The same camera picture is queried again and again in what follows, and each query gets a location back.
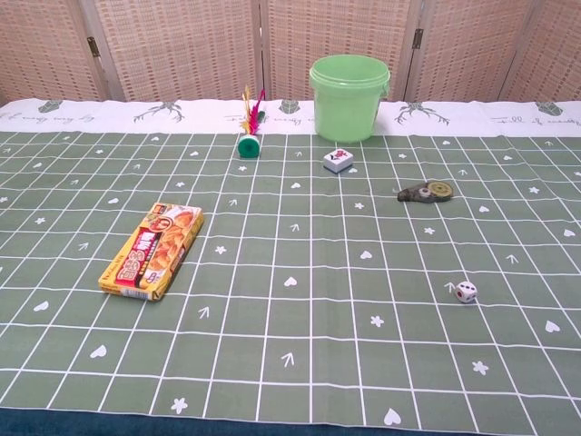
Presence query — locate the white die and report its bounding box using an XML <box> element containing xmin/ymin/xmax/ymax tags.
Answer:
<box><xmin>455</xmin><ymin>281</ymin><xmax>478</xmax><ymax>304</ymax></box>

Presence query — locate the green grid tablecloth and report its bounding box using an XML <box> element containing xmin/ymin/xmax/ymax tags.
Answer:
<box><xmin>0</xmin><ymin>97</ymin><xmax>581</xmax><ymax>436</ymax></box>

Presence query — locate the white mahjong tile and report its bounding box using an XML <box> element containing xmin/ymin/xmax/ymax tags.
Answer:
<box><xmin>322</xmin><ymin>147</ymin><xmax>355</xmax><ymax>174</ymax></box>

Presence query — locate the feather shuttlecock with green base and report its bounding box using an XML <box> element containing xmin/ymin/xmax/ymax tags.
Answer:
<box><xmin>236</xmin><ymin>84</ymin><xmax>268</xmax><ymax>160</ymax></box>

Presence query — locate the green plastic bucket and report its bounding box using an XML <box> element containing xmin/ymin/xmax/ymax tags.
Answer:
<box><xmin>309</xmin><ymin>54</ymin><xmax>391</xmax><ymax>143</ymax></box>

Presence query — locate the yellow curry box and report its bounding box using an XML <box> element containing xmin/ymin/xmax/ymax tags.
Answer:
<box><xmin>97</xmin><ymin>202</ymin><xmax>205</xmax><ymax>302</ymax></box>

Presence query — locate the dark correction tape dispenser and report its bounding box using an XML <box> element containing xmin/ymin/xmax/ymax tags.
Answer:
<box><xmin>396</xmin><ymin>181</ymin><xmax>454</xmax><ymax>203</ymax></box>

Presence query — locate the woven folding screen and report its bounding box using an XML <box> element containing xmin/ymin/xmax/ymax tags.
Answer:
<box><xmin>0</xmin><ymin>0</ymin><xmax>581</xmax><ymax>104</ymax></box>

